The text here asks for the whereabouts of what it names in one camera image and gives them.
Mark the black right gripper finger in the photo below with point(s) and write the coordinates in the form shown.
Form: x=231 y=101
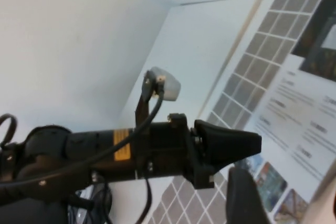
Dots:
x=244 y=197

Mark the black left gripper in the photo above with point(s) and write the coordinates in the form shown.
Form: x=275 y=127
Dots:
x=162 y=150

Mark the book with photo pages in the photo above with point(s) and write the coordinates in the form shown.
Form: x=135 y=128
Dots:
x=302 y=108

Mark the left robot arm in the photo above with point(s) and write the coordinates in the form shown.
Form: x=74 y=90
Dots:
x=86 y=140

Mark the beige wooden strip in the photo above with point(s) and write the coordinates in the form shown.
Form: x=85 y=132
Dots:
x=236 y=51

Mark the grey white-grid tablecloth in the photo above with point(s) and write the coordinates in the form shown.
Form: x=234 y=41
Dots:
x=262 y=51

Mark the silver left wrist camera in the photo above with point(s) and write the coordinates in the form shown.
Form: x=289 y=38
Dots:
x=169 y=85

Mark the black left camera bracket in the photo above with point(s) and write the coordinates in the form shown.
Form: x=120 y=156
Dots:
x=144 y=103

